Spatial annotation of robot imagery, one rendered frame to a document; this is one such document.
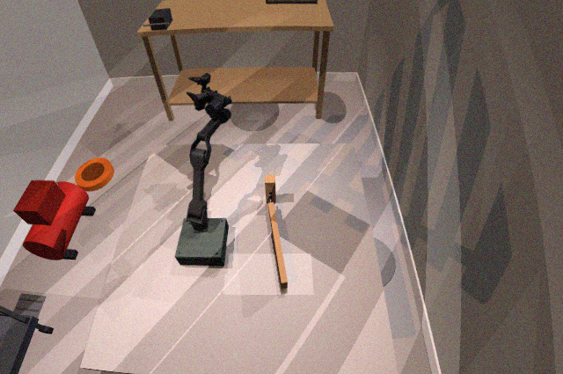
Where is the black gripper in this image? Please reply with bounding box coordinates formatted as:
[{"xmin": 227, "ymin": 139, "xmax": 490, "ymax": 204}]
[{"xmin": 186, "ymin": 73, "xmax": 217, "ymax": 111}]

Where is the brown wooden post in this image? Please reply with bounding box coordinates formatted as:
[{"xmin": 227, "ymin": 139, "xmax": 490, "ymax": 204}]
[{"xmin": 265, "ymin": 175, "xmax": 275, "ymax": 203}]

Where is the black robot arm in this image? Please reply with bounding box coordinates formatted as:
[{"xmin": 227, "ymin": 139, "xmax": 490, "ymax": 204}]
[{"xmin": 186, "ymin": 90, "xmax": 232, "ymax": 233}]

